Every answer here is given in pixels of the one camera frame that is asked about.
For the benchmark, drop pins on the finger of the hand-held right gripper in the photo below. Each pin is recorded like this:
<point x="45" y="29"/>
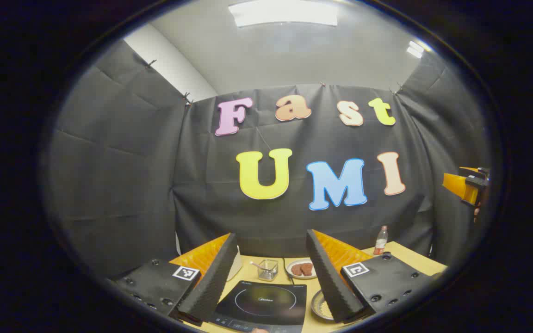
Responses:
<point x="456" y="182"/>

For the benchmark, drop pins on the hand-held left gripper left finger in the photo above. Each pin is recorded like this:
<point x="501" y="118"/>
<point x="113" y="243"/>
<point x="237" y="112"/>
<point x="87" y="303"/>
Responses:
<point x="213" y="282"/>

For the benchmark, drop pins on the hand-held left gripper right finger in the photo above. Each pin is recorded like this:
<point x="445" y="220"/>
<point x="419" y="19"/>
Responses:
<point x="329" y="282"/>

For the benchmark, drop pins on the black induction cooktop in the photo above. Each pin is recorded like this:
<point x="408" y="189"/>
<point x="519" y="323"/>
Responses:
<point x="266" y="303"/>

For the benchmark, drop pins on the brown meat slice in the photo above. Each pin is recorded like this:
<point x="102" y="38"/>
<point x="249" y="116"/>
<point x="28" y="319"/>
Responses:
<point x="296" y="269"/>
<point x="306" y="269"/>

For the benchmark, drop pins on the white toaster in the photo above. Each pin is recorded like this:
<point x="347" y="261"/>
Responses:
<point x="235" y="267"/>

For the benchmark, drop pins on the round white plate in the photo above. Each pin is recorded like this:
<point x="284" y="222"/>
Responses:
<point x="294" y="276"/>

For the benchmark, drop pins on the clear bottle with red label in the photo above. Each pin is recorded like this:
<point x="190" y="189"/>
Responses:
<point x="380" y="243"/>

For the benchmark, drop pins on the small ceiling light panel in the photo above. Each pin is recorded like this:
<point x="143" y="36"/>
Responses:
<point x="415" y="49"/>

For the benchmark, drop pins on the large ceiling light panel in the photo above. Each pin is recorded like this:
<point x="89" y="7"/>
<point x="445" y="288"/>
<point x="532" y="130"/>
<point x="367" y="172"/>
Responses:
<point x="285" y="13"/>

